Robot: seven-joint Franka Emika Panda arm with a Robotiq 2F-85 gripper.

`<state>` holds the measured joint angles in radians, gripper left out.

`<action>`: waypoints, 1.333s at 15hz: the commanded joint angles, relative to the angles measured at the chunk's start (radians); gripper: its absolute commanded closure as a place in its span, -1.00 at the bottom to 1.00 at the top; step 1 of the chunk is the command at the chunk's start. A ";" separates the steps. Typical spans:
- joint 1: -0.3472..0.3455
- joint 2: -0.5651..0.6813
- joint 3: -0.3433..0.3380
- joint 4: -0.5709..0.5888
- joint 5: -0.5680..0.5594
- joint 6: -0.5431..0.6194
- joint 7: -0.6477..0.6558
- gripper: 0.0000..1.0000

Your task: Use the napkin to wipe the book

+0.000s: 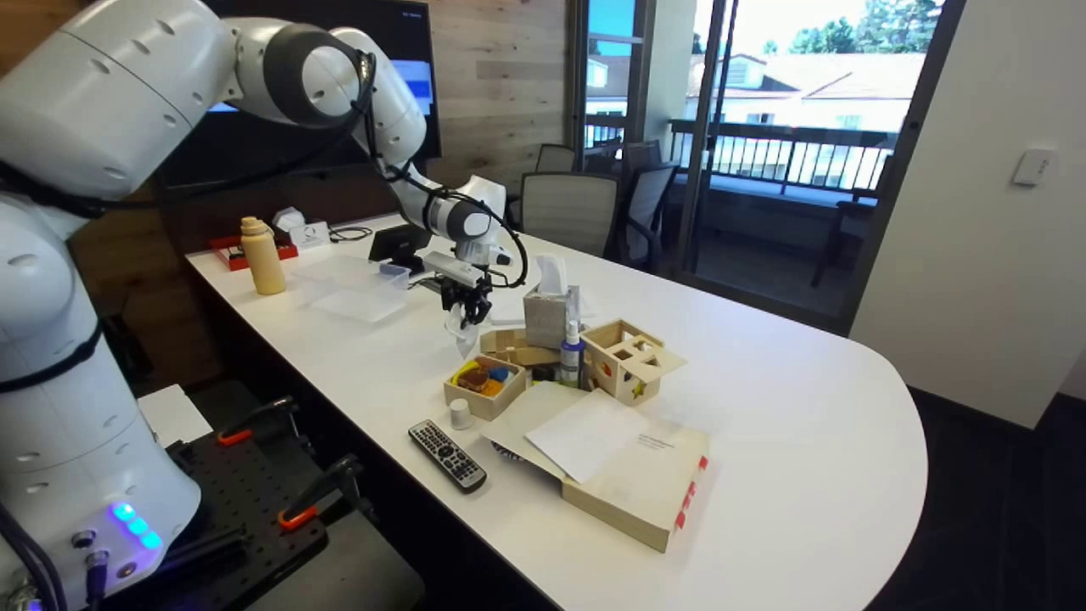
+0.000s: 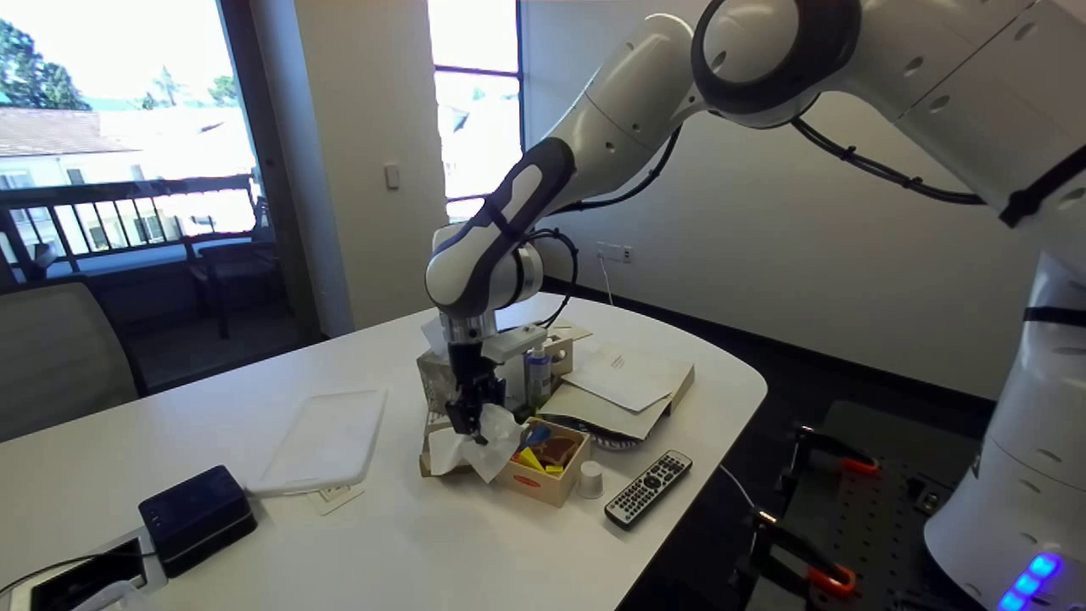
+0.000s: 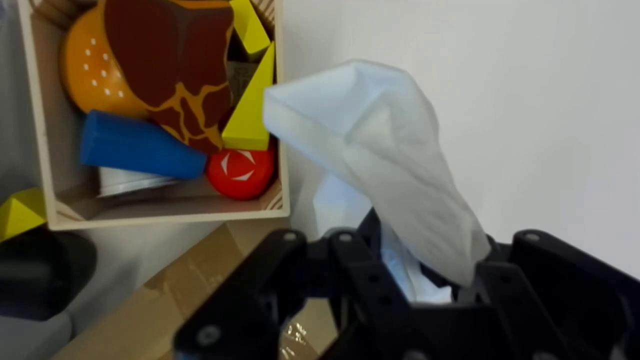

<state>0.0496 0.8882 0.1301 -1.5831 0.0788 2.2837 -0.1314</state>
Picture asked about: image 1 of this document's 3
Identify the wooden shape sorter box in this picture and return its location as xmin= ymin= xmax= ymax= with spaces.
xmin=581 ymin=316 xmax=689 ymax=412

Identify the black balcony railing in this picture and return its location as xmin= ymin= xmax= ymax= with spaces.
xmin=662 ymin=111 xmax=899 ymax=202

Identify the black tablet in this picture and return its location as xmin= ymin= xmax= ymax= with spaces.
xmin=365 ymin=222 xmax=435 ymax=279

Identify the white paper napkin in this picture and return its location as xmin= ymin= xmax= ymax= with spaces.
xmin=448 ymin=314 xmax=487 ymax=357

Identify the white paper sheet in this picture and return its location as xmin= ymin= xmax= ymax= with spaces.
xmin=133 ymin=382 xmax=217 ymax=452

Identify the folded white tissue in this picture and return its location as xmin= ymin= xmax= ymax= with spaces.
xmin=534 ymin=256 xmax=570 ymax=301

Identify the black remote control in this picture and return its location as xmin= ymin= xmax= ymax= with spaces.
xmin=405 ymin=417 xmax=492 ymax=500

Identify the wooden tray with coloured blocks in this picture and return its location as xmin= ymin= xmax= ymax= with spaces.
xmin=442 ymin=352 xmax=537 ymax=426

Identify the small white cylinder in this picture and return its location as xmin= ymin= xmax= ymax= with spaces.
xmin=444 ymin=394 xmax=478 ymax=434

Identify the small bottle with blue cap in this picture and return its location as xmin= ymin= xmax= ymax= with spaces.
xmin=554 ymin=330 xmax=590 ymax=392

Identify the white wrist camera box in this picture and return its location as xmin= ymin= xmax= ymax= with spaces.
xmin=412 ymin=247 xmax=486 ymax=290

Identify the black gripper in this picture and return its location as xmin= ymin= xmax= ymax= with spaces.
xmin=438 ymin=279 xmax=500 ymax=334

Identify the red tray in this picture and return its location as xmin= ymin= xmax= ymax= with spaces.
xmin=209 ymin=231 xmax=305 ymax=275

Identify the tan squeeze bottle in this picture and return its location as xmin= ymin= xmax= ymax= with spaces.
xmin=235 ymin=215 xmax=291 ymax=301

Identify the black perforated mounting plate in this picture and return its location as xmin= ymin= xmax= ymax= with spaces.
xmin=111 ymin=377 xmax=429 ymax=611

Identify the dark office chair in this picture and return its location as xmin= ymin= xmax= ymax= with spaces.
xmin=615 ymin=160 xmax=682 ymax=272

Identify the black clamp with orange handle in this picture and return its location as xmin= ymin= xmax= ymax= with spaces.
xmin=209 ymin=394 xmax=305 ymax=452
xmin=275 ymin=452 xmax=365 ymax=538

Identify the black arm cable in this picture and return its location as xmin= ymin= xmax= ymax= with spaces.
xmin=350 ymin=49 xmax=534 ymax=295

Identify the grey office chair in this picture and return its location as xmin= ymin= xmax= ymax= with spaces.
xmin=517 ymin=170 xmax=623 ymax=263

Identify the white plastic container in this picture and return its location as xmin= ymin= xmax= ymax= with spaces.
xmin=268 ymin=203 xmax=335 ymax=256

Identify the white light switch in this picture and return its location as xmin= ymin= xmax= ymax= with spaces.
xmin=1008 ymin=144 xmax=1054 ymax=192

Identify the black TV monitor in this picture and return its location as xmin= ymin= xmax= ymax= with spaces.
xmin=147 ymin=0 xmax=444 ymax=194

